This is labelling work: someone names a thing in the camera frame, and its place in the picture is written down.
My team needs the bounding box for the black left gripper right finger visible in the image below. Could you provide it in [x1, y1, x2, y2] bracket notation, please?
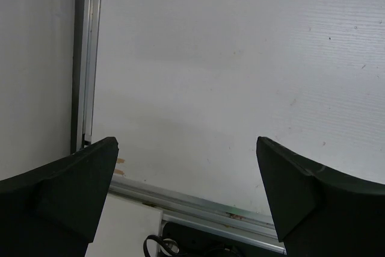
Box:
[256, 137, 384, 256]

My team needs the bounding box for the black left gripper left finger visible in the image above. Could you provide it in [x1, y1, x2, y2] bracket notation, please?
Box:
[1, 137, 118, 256]

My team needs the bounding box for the black cable at base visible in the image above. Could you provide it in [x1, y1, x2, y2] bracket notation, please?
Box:
[143, 234, 241, 257]

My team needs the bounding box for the aluminium table edge rail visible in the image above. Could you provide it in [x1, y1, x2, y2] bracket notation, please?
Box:
[109, 176, 286, 255]

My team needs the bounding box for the aluminium side rail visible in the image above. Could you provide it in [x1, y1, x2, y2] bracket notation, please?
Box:
[70, 0, 101, 153]

